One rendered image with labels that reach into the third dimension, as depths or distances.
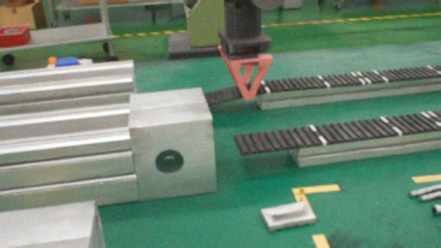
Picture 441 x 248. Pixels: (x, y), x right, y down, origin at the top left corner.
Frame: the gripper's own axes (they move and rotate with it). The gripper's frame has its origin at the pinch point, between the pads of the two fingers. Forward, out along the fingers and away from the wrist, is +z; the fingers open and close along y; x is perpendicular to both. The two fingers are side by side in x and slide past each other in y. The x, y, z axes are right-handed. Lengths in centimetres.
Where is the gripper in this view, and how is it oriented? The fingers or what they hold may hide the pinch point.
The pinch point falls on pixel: (245, 89)
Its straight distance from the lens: 73.8
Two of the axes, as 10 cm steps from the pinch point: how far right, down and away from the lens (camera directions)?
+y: 1.7, 4.1, -9.0
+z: 0.5, 9.1, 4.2
